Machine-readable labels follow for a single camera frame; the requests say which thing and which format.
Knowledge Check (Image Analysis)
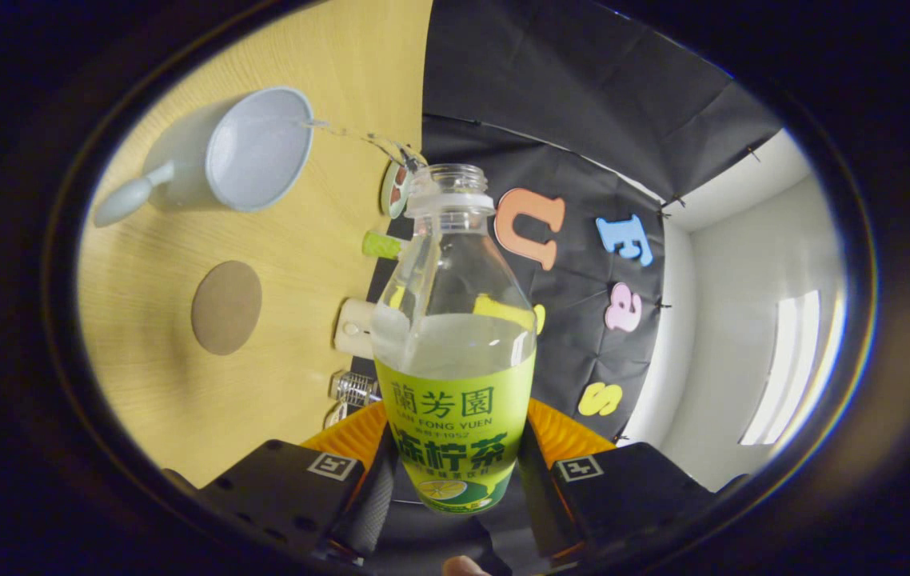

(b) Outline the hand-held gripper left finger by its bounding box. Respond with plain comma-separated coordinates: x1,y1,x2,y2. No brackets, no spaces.
198,400,400,565

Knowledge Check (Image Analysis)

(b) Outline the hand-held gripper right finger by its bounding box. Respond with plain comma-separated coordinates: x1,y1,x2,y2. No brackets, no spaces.
517,398,748,561

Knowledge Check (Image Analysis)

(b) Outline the green label juice bottle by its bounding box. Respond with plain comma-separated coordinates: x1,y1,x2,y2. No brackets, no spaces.
371,162,538,514

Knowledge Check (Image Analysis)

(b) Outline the round brown coaster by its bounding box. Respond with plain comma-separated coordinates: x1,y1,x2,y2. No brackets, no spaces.
190,260,263,357

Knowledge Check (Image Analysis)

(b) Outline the white cup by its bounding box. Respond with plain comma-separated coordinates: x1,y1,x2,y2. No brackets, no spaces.
94,86,316,228

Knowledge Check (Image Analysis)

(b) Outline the small white-capped green bottle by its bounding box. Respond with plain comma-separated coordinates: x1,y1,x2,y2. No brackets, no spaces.
361,231,404,259

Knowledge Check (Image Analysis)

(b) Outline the metal mesh holder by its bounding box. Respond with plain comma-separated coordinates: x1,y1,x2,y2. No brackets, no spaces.
330,370,381,407

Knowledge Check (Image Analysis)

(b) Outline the white toaster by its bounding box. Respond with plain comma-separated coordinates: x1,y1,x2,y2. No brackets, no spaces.
334,298,380,359

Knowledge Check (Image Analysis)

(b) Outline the ceiling light panel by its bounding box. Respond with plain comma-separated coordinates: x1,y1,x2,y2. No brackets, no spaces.
739,290,844,446

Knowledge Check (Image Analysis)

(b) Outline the wooden table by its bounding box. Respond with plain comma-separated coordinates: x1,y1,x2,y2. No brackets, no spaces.
75,0,433,489

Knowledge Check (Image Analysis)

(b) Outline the pale green plate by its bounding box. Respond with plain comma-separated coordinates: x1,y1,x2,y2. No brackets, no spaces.
381,158,413,219

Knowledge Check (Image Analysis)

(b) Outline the black backdrop cloth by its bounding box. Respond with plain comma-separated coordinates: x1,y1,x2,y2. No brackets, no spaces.
367,0,784,441

